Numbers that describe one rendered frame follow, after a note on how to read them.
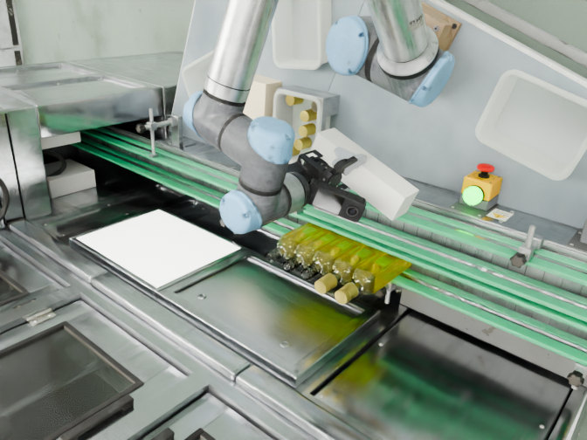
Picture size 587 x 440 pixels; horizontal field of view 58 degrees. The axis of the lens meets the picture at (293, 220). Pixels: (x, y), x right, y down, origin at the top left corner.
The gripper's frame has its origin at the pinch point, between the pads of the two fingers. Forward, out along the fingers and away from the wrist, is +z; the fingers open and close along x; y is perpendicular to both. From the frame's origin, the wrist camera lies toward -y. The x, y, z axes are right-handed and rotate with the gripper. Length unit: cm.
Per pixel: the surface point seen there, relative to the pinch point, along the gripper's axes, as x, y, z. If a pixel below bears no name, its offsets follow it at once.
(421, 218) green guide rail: 8.9, -12.7, 15.7
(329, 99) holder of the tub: 4.3, 30.2, 29.3
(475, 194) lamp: -0.1, -18.4, 24.0
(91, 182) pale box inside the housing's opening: 80, 101, 7
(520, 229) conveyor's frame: 0.2, -30.8, 23.1
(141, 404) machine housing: 47, 1, -46
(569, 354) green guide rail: 12, -54, 13
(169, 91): 44, 102, 37
